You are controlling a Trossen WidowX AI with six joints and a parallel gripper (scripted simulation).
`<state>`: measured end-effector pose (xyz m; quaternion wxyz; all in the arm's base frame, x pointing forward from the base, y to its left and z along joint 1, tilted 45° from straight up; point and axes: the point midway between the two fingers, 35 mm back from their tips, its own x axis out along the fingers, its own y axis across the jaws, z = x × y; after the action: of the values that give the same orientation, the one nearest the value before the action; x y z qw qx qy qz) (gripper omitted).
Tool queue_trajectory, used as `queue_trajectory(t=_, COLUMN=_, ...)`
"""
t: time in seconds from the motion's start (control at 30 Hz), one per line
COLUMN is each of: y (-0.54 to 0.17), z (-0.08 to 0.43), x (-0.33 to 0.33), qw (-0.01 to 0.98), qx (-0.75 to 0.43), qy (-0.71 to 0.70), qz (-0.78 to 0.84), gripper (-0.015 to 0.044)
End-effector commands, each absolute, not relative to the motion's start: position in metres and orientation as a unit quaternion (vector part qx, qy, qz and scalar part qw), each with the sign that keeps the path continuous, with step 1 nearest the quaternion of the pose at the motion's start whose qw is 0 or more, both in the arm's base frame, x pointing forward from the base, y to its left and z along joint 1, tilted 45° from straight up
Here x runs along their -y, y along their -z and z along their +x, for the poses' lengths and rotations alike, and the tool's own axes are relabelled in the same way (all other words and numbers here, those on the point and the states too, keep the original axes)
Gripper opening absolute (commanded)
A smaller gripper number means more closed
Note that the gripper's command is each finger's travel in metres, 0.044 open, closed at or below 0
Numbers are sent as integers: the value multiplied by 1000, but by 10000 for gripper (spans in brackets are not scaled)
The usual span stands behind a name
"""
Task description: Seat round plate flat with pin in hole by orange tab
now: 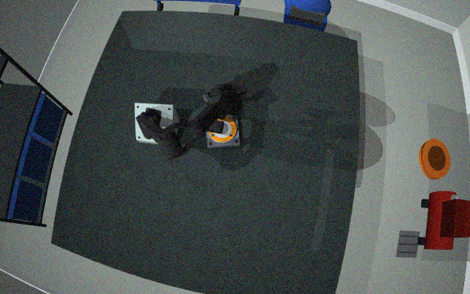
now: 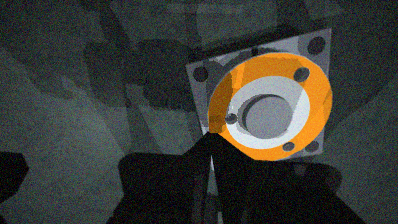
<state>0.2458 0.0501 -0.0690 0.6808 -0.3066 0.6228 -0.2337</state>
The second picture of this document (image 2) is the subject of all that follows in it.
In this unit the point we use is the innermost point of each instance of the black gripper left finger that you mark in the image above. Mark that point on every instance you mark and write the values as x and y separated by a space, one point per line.
187 173

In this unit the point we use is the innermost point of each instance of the orange round plate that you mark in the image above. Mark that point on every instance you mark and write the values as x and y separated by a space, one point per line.
271 73

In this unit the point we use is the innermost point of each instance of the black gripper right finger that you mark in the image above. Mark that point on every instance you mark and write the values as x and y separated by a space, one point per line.
239 177

